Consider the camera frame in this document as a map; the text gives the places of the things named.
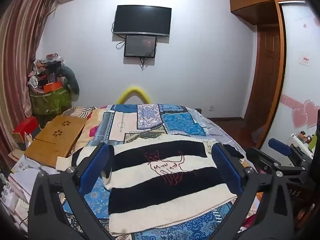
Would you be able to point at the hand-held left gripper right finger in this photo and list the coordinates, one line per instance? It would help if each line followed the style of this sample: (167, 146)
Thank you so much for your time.
(227, 170)

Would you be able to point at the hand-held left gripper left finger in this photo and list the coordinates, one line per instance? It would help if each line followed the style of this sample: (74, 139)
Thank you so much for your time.
(95, 170)

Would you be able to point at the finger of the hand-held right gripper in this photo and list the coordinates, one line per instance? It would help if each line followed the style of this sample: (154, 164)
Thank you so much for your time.
(280, 146)
(262, 158)

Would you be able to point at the black and white striped sweater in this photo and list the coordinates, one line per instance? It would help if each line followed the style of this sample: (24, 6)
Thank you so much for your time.
(162, 160)

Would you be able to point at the cluster of small toys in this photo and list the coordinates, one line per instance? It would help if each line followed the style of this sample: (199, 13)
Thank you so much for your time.
(302, 137)

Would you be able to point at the grey plaid bed sheet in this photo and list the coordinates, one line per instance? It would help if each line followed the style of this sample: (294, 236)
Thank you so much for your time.
(221, 135)

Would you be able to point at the peach floral quilt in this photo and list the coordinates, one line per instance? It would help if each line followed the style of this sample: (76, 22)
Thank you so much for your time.
(91, 125)

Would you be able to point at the wooden lap desk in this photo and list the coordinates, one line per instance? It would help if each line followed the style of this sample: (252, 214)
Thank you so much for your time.
(55, 140)

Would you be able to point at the white heart-print sliding door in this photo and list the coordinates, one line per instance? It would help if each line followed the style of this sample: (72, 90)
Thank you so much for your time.
(300, 85)

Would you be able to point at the blue patterned patchwork bedsheet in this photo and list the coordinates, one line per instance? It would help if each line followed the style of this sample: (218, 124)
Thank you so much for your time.
(180, 122)

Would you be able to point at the pile of papers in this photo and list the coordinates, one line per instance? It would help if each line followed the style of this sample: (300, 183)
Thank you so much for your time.
(25, 177)

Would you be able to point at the brown wooden door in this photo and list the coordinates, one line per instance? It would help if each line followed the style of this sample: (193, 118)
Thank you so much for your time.
(267, 75)

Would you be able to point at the green fabric basket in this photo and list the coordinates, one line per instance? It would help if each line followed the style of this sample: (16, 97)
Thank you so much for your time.
(50, 102)

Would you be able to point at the red box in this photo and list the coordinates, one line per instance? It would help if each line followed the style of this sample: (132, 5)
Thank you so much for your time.
(25, 125)

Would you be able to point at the yellow foam arch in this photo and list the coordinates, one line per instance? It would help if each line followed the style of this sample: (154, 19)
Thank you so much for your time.
(132, 90)

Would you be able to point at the small white door label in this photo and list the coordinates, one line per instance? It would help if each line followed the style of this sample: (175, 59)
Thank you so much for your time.
(305, 60)

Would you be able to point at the grey plush toy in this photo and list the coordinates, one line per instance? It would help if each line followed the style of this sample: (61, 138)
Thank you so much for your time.
(71, 80)

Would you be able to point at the orange box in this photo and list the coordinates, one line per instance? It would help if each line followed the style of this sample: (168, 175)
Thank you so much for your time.
(52, 87)

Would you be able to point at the heap of small clutter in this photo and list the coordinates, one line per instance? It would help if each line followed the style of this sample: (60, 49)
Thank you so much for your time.
(46, 67)

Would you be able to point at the striped brown curtain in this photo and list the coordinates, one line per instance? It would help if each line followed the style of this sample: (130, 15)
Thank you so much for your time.
(17, 55)

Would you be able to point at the brown wooden wardrobe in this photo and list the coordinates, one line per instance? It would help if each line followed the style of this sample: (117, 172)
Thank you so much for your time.
(252, 0)

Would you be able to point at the white wall outlet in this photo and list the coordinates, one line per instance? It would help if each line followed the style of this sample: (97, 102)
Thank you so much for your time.
(211, 108)

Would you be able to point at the small black wall monitor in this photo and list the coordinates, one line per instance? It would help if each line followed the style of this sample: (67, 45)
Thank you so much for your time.
(140, 46)

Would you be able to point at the large black wall television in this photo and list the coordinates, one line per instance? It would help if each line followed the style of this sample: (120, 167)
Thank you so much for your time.
(142, 20)

